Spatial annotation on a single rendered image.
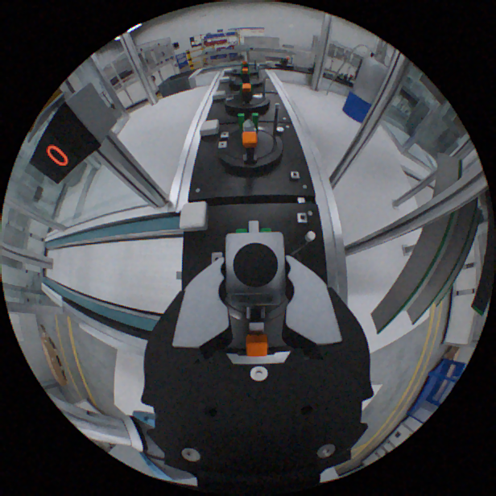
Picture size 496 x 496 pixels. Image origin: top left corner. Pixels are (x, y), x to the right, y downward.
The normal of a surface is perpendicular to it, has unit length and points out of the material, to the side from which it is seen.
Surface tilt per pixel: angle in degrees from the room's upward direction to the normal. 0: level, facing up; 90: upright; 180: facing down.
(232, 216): 0
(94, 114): 90
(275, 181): 0
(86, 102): 90
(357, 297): 0
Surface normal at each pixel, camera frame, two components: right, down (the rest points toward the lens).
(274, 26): -0.11, 0.97
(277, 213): -0.04, -0.21
